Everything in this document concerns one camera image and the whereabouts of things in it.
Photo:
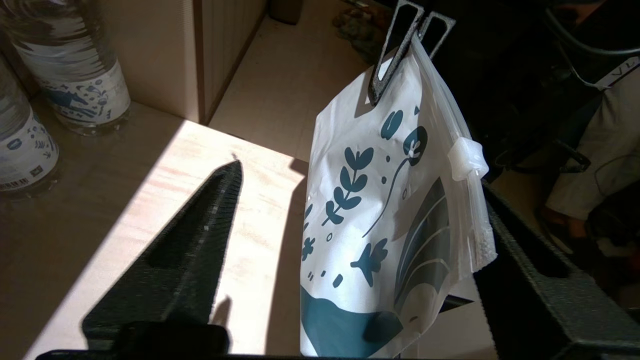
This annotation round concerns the small clear water bottle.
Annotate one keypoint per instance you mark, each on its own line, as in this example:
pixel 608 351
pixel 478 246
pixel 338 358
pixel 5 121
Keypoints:
pixel 25 145
pixel 75 75

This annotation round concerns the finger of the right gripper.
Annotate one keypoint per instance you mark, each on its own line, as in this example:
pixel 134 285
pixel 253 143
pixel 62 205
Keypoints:
pixel 376 92
pixel 437 32

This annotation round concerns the white blue horse-print bag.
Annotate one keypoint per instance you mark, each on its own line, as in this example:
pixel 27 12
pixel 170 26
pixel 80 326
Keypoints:
pixel 360 210

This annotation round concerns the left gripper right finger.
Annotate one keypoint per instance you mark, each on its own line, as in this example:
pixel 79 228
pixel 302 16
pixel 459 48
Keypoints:
pixel 550 310

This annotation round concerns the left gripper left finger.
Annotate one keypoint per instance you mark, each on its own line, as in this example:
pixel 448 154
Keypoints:
pixel 175 280

